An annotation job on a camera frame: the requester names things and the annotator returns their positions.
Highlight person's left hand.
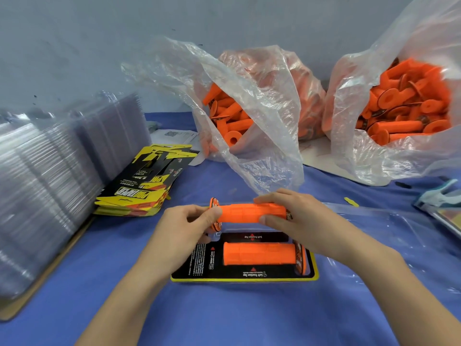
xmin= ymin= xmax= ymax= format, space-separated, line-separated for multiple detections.
xmin=137 ymin=204 xmax=224 ymax=285

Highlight person's right hand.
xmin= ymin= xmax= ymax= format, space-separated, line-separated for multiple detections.
xmin=254 ymin=188 xmax=368 ymax=267

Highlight yellow black backing card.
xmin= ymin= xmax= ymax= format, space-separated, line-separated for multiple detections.
xmin=170 ymin=220 xmax=319 ymax=283

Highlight orange grip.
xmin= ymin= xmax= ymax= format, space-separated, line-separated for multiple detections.
xmin=209 ymin=198 xmax=289 ymax=231
xmin=222 ymin=241 xmax=309 ymax=276

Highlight teal hand stapler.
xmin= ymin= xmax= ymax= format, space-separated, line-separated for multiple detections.
xmin=412 ymin=178 xmax=461 ymax=217

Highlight stack of clear blister shells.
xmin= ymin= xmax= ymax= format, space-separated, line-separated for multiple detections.
xmin=0 ymin=93 xmax=152 ymax=303

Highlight person's right forearm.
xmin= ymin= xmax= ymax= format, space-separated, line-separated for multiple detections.
xmin=346 ymin=237 xmax=461 ymax=346

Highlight person's left forearm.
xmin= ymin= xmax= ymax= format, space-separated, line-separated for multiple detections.
xmin=75 ymin=259 xmax=170 ymax=346

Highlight sealed yellow card package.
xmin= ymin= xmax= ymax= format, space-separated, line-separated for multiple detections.
xmin=432 ymin=205 xmax=461 ymax=238

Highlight stack of yellow black cards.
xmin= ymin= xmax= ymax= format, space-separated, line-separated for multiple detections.
xmin=94 ymin=144 xmax=199 ymax=217

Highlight white printed paper sheet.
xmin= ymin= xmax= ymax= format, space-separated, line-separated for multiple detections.
xmin=149 ymin=129 xmax=206 ymax=164

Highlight large clear plastic bag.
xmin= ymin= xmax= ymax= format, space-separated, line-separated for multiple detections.
xmin=322 ymin=0 xmax=461 ymax=186

